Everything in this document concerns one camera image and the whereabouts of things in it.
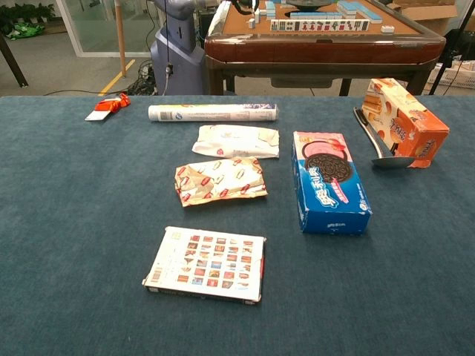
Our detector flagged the red white patterned paper bag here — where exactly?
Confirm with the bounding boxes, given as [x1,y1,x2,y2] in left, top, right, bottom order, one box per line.
[174,156,269,208]

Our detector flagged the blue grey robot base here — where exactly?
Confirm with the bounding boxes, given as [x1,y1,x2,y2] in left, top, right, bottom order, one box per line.
[150,0,209,96]

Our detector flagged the white rolled tube package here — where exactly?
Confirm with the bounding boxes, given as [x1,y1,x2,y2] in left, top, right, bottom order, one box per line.
[148,103,279,123]

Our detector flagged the blue Oreo cookie box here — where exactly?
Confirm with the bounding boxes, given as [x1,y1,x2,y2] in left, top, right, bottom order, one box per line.
[292,131,373,235]

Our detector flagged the white flat box picture grid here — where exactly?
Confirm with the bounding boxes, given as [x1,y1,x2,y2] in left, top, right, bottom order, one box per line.
[142,225,267,306]

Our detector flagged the red orange snack wrapper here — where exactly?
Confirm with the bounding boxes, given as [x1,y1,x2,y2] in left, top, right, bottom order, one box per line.
[85,92,131,122]

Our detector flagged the brown mahjong table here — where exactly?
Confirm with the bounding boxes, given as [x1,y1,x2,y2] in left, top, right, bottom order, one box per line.
[204,0,447,96]

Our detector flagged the metal spoon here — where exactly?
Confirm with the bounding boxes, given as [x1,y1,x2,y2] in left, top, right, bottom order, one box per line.
[353,106,416,170]

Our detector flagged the face-up mahjong tile row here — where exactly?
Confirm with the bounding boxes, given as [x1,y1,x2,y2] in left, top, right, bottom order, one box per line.
[270,19,371,33]

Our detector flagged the wooden pole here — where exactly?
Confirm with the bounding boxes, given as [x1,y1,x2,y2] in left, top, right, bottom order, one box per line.
[114,0,128,78]

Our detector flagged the blue-backed mahjong tile row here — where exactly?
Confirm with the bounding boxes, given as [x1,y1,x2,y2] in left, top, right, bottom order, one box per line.
[289,10,344,20]

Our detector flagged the orange biscuit box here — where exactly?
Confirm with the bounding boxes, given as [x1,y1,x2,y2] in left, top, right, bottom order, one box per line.
[361,77,451,169]

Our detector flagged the blue table cloth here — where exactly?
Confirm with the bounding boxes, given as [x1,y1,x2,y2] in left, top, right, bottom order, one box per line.
[0,94,475,356]

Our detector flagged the white plastic crate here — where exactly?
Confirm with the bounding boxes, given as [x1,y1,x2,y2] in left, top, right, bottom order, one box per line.
[426,61,475,90]

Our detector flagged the black tripod stand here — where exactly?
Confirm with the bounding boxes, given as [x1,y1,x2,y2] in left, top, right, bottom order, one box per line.
[429,0,475,96]

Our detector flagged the cardboard box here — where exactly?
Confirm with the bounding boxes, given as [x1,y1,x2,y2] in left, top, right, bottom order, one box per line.
[385,0,461,36]

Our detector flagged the dark table leg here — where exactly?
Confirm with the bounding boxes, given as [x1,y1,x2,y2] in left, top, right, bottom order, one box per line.
[0,32,30,89]

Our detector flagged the green bag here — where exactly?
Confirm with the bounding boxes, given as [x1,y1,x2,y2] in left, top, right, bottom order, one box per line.
[5,22,46,41]

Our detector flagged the green potted plants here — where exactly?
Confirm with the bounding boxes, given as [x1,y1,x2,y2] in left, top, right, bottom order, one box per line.
[0,2,56,36]

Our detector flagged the black hanging cable with pendant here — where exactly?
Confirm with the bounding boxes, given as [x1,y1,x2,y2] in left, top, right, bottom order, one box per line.
[163,0,175,96]

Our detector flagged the black floor cable bundle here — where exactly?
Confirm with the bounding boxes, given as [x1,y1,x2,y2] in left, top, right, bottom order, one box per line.
[125,59,160,96]

